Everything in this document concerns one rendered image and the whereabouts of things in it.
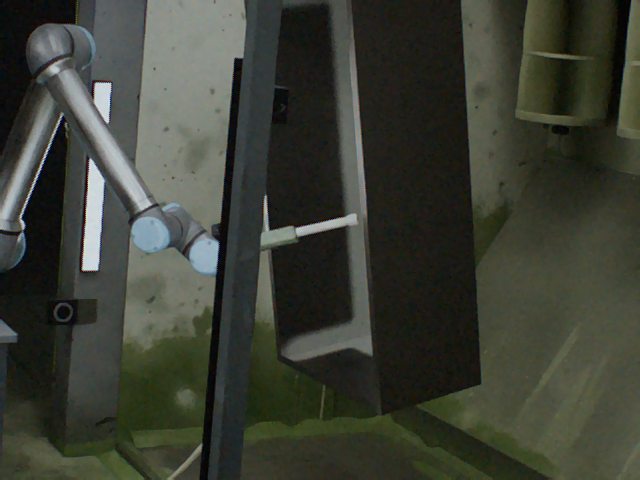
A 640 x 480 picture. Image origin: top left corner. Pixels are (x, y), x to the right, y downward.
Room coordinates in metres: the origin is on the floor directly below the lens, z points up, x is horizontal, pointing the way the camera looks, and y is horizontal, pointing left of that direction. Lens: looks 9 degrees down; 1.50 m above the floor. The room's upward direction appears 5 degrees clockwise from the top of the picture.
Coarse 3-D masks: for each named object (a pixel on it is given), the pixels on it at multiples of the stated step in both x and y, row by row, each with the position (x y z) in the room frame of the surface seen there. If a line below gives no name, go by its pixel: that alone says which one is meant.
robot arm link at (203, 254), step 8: (200, 240) 3.34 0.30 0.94; (208, 240) 3.33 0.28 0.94; (216, 240) 3.37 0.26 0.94; (192, 248) 3.33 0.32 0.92; (200, 248) 3.33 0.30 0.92; (208, 248) 3.32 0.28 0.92; (216, 248) 3.32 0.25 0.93; (184, 256) 3.36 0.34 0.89; (192, 256) 3.32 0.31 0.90; (200, 256) 3.32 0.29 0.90; (208, 256) 3.32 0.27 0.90; (216, 256) 3.32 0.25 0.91; (192, 264) 3.32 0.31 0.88; (200, 264) 3.32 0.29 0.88; (208, 264) 3.32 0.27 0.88; (216, 264) 3.32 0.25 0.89; (200, 272) 3.32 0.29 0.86; (208, 272) 3.32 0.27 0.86; (216, 272) 3.32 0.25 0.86
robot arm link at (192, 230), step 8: (168, 208) 3.38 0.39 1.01; (176, 208) 3.39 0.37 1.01; (176, 216) 3.33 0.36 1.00; (184, 216) 3.37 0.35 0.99; (184, 224) 3.34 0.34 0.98; (192, 224) 3.37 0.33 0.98; (184, 232) 3.33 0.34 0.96; (192, 232) 3.36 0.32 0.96; (200, 232) 3.36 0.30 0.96; (184, 240) 3.35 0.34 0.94; (192, 240) 3.35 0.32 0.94; (176, 248) 3.37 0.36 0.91; (184, 248) 3.35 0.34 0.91
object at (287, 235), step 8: (352, 216) 3.63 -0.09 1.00; (312, 224) 3.66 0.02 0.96; (320, 224) 3.64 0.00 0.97; (328, 224) 3.64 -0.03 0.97; (336, 224) 3.64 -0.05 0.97; (344, 224) 3.64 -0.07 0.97; (352, 224) 3.63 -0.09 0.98; (272, 232) 3.65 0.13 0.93; (280, 232) 3.64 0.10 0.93; (288, 232) 3.64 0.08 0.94; (296, 232) 3.65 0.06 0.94; (304, 232) 3.65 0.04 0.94; (312, 232) 3.65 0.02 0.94; (264, 240) 3.65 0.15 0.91; (272, 240) 3.64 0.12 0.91; (280, 240) 3.64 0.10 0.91; (288, 240) 3.64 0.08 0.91; (296, 240) 3.64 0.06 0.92; (264, 248) 3.65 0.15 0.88
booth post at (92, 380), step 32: (96, 0) 4.26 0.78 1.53; (128, 0) 4.32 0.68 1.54; (96, 32) 4.27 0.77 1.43; (128, 32) 4.32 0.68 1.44; (96, 64) 4.27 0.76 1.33; (128, 64) 4.32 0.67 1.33; (128, 96) 4.33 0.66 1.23; (128, 128) 4.33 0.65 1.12; (64, 224) 4.39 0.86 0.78; (128, 224) 4.34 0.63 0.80; (64, 256) 4.37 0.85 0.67; (64, 288) 4.35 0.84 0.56; (96, 288) 4.30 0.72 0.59; (96, 320) 4.30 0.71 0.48; (64, 352) 4.32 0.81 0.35; (96, 352) 4.30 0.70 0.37; (64, 384) 4.30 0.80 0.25; (96, 384) 4.31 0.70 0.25; (64, 416) 4.28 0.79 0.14; (96, 416) 4.31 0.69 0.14; (64, 448) 4.26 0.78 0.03; (96, 448) 4.32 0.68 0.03
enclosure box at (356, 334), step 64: (320, 0) 4.08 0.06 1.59; (384, 0) 3.49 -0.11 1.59; (448, 0) 3.60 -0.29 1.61; (320, 64) 4.10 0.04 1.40; (384, 64) 3.50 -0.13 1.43; (448, 64) 3.61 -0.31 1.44; (320, 128) 4.11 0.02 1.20; (384, 128) 3.51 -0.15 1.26; (448, 128) 3.62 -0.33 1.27; (320, 192) 4.12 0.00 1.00; (384, 192) 3.52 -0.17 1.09; (448, 192) 3.63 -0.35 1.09; (320, 256) 4.13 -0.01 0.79; (384, 256) 3.53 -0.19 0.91; (448, 256) 3.65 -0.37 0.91; (320, 320) 4.14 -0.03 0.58; (384, 320) 3.55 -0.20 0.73; (448, 320) 3.66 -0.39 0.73; (384, 384) 3.56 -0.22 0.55; (448, 384) 3.67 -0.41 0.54
